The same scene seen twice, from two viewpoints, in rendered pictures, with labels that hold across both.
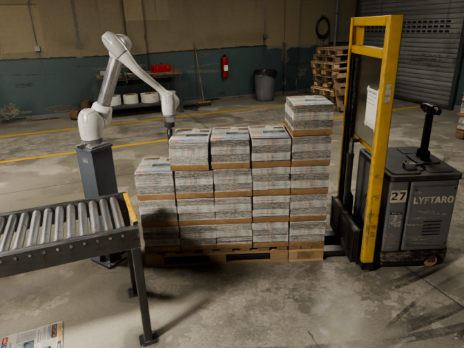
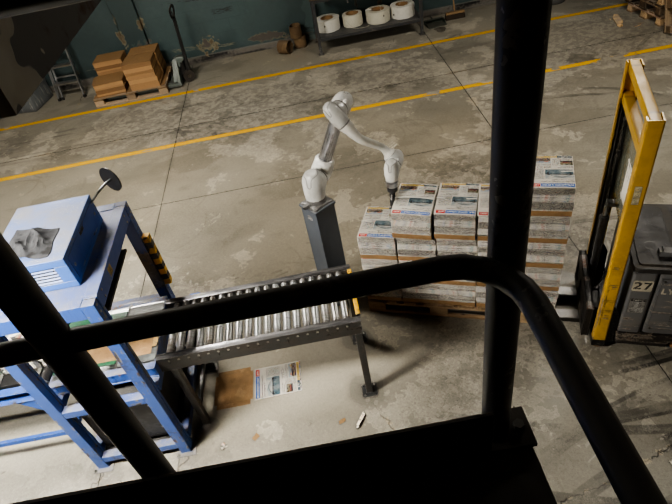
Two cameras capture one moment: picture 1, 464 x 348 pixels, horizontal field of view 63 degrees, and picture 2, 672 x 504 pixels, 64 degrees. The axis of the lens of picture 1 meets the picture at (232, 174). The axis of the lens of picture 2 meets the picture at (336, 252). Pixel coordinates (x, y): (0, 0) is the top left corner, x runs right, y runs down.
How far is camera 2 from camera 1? 163 cm
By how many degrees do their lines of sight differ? 27
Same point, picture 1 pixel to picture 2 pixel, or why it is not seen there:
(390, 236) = (629, 319)
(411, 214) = (656, 303)
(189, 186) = (411, 251)
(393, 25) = (649, 131)
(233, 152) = (458, 226)
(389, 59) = (642, 163)
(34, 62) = not seen: outside the picture
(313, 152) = (548, 231)
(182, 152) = (404, 222)
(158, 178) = (380, 242)
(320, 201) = (553, 275)
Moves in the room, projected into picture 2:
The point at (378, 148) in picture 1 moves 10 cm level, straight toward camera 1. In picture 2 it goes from (620, 244) to (615, 254)
